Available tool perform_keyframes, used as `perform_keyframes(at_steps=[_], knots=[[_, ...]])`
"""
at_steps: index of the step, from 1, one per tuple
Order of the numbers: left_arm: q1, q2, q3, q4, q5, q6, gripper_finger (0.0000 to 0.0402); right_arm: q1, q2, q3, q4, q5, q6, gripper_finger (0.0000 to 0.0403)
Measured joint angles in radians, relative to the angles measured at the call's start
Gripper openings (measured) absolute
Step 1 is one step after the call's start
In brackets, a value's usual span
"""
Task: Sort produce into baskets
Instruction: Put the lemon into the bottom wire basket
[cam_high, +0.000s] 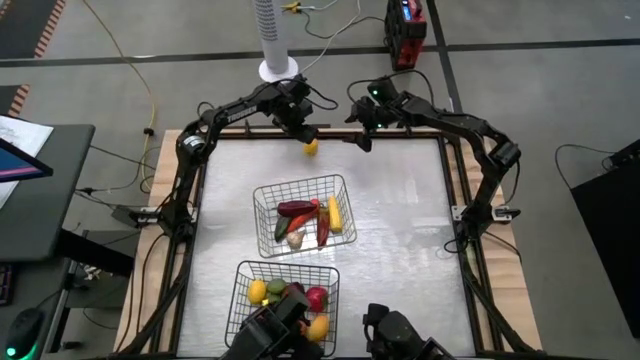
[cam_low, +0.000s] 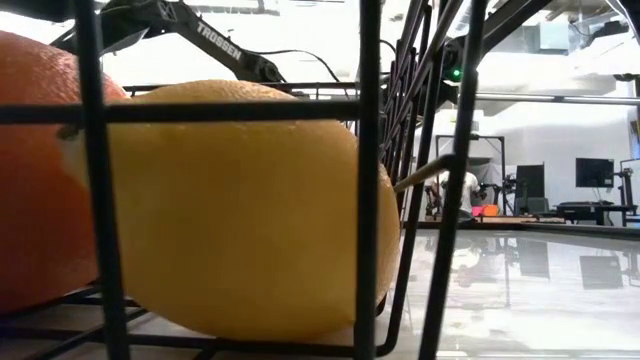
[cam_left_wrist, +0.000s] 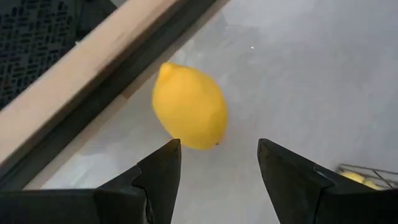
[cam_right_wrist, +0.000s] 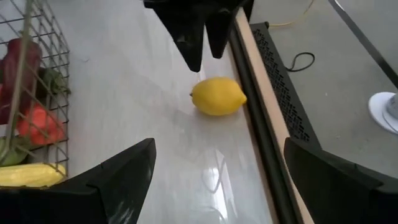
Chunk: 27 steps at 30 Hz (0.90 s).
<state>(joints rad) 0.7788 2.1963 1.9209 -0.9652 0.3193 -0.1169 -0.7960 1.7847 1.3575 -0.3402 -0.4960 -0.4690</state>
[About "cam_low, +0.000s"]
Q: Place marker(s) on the large orange-yellow citrus fruit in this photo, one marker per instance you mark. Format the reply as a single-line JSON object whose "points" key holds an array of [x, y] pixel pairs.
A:
{"points": [[240, 225]]}

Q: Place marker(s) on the orange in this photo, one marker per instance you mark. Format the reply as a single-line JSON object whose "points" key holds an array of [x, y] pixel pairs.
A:
{"points": [[40, 200]]}

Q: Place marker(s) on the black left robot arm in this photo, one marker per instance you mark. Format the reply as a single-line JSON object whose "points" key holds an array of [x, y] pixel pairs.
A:
{"points": [[220, 47]]}

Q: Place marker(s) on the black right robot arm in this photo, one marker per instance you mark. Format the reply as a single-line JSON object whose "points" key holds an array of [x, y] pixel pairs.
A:
{"points": [[505, 17]]}

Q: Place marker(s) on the person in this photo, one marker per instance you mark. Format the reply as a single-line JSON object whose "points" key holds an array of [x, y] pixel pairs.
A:
{"points": [[470, 192]]}

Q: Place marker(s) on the orange and pink bins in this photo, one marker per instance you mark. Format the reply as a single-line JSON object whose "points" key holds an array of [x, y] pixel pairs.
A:
{"points": [[487, 210]]}

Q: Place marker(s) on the black background panel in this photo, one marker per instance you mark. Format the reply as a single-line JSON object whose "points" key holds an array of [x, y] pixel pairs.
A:
{"points": [[530, 180]]}

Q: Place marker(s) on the black background monitor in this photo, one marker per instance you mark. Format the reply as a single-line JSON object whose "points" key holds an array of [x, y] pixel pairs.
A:
{"points": [[594, 172]]}

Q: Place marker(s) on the dark background desk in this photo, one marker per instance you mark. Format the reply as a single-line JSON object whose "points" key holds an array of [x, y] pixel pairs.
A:
{"points": [[595, 207]]}

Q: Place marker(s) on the black stand frame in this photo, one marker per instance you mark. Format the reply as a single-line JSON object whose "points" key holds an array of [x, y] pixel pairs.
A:
{"points": [[502, 165]]}

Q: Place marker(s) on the black table frame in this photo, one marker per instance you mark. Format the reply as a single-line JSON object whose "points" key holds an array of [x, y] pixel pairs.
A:
{"points": [[500, 226]]}

